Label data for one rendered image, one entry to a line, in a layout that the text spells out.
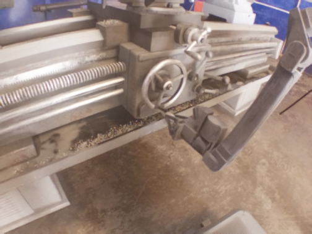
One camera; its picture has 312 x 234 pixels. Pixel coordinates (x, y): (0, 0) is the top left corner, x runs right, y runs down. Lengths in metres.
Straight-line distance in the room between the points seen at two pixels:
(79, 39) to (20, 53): 0.22
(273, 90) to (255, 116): 0.08
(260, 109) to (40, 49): 0.70
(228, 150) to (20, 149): 0.77
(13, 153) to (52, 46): 0.45
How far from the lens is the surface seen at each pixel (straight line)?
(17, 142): 0.93
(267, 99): 0.53
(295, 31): 0.51
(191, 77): 0.89
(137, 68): 0.74
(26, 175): 0.82
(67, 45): 0.76
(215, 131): 0.61
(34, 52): 0.74
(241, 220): 0.98
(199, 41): 0.74
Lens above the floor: 1.05
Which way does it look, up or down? 38 degrees down
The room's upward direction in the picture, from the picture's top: 7 degrees clockwise
